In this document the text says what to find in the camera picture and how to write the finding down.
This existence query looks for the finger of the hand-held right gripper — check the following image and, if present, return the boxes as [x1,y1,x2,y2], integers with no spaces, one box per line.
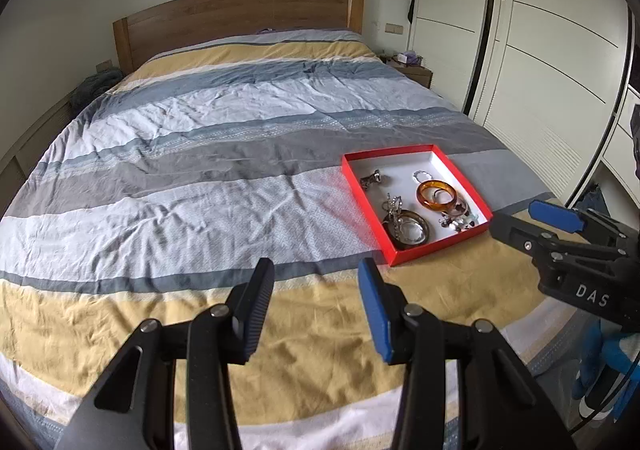
[489,213,621,261]
[529,199,628,253]

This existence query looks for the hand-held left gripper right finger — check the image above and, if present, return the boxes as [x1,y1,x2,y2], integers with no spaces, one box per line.
[357,257,581,450]

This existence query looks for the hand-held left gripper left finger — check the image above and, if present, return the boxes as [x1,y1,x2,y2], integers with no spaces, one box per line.
[52,257,276,450]

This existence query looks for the pile of small silver jewellery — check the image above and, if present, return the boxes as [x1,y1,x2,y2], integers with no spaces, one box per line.
[437,200,481,233]

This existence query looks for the white wardrobe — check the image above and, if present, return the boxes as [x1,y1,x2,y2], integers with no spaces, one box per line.
[407,0,640,251]

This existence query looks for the wooden nightstand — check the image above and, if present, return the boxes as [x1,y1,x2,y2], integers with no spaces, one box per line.
[382,53,433,90]

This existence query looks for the silver chain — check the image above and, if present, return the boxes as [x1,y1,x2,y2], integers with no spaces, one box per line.
[382,195,406,241]

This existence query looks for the red cardboard box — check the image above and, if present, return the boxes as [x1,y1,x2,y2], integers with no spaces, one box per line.
[341,144,494,267]

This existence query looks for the wooden headboard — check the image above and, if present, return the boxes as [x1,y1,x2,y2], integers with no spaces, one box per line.
[112,0,366,76]

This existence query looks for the person's right hand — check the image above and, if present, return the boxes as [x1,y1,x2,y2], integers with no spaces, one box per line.
[572,317,640,416]

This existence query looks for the wooden bed side rail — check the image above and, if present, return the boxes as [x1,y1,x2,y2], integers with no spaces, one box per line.
[0,98,76,218]

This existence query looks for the striped duvet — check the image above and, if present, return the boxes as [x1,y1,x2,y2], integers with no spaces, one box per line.
[0,28,576,450]

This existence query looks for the grey cloth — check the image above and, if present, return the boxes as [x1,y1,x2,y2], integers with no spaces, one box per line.
[70,69,123,111]

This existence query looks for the dark brown bangle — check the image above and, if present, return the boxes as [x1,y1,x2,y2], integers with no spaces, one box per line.
[382,210,432,251]

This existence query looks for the amber bangle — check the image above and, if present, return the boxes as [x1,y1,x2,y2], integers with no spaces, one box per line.
[417,179,457,212]

